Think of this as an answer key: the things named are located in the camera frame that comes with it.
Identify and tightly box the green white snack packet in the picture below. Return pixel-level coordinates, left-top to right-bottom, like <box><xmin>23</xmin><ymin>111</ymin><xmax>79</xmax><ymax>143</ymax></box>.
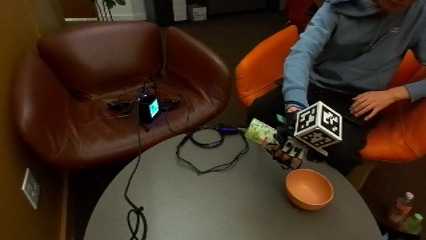
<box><xmin>244</xmin><ymin>118</ymin><xmax>280</xmax><ymax>148</ymax></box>

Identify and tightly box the black laptop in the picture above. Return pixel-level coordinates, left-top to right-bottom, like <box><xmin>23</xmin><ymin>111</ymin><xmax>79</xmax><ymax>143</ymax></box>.
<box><xmin>275</xmin><ymin>78</ymin><xmax>384</xmax><ymax>127</ymax></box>

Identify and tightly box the orange armchair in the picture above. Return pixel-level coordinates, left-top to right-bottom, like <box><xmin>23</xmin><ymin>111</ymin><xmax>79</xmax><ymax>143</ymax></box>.
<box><xmin>235</xmin><ymin>24</ymin><xmax>426</xmax><ymax>164</ymax></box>

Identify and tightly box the white marker cube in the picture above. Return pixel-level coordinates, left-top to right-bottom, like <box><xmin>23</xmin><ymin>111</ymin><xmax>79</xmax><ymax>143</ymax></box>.
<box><xmin>293</xmin><ymin>100</ymin><xmax>345</xmax><ymax>150</ymax></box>

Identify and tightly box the orange bowl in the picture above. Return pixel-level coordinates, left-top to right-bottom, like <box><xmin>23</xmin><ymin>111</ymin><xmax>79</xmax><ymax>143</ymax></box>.
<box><xmin>284</xmin><ymin>168</ymin><xmax>336</xmax><ymax>211</ymax></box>

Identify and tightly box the black adapter box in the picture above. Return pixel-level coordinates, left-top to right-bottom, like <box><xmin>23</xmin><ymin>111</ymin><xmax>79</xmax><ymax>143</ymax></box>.
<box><xmin>218</xmin><ymin>125</ymin><xmax>242</xmax><ymax>135</ymax></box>

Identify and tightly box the the person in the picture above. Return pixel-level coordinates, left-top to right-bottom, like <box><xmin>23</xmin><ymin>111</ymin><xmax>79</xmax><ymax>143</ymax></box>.
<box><xmin>247</xmin><ymin>0</ymin><xmax>426</xmax><ymax>177</ymax></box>

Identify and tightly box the clear bottle orange drink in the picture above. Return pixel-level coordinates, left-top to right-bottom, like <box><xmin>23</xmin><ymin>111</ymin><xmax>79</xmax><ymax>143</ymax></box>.
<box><xmin>387</xmin><ymin>191</ymin><xmax>416</xmax><ymax>228</ymax></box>

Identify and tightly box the small black screen device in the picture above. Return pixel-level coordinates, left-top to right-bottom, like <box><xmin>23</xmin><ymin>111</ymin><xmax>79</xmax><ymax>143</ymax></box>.
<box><xmin>138</xmin><ymin>94</ymin><xmax>162</xmax><ymax>124</ymax></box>

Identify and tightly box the green plastic bottle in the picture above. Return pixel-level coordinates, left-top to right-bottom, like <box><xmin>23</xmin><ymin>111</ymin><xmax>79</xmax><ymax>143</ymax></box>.
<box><xmin>400</xmin><ymin>213</ymin><xmax>425</xmax><ymax>236</ymax></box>

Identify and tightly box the brown leather armchair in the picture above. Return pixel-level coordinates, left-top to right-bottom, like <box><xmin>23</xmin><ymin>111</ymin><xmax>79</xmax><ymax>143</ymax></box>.
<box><xmin>11</xmin><ymin>21</ymin><xmax>232</xmax><ymax>168</ymax></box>

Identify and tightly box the white cabinet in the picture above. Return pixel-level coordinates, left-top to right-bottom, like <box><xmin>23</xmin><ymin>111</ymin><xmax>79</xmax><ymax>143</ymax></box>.
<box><xmin>171</xmin><ymin>0</ymin><xmax>210</xmax><ymax>23</ymax></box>

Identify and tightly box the black cable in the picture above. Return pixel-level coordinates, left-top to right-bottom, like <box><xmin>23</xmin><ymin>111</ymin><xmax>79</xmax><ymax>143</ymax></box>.
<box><xmin>124</xmin><ymin>126</ymin><xmax>251</xmax><ymax>240</ymax></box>

